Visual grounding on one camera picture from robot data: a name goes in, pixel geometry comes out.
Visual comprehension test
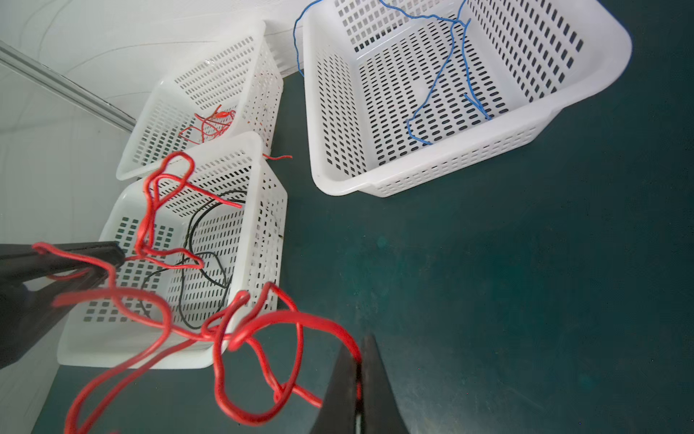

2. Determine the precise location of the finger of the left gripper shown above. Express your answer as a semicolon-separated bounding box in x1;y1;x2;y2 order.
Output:
1;269;107;369
1;242;126;284

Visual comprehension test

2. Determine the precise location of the blue cable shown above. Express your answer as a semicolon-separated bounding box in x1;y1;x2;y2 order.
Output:
292;0;493;146

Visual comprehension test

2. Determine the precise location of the back right white basket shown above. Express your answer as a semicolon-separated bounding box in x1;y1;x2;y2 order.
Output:
297;1;633;197

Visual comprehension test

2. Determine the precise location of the green table mat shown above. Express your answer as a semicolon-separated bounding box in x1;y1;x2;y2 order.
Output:
29;0;694;434

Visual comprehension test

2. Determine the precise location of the red cable with clip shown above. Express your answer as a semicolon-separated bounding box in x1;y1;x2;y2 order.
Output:
178;104;294;162

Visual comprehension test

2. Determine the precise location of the back left white basket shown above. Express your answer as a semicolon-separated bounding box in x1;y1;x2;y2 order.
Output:
116;18;284;180

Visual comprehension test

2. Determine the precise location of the front white perforated basket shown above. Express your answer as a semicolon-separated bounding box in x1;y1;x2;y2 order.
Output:
56;131;288;371

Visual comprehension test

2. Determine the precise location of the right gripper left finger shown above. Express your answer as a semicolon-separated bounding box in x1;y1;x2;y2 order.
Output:
310;347;359;434

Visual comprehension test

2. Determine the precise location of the black cable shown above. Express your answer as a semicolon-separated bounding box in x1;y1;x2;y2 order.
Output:
137;189;250;331

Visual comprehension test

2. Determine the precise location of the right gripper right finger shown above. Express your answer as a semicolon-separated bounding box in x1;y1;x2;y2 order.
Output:
360;335;408;434

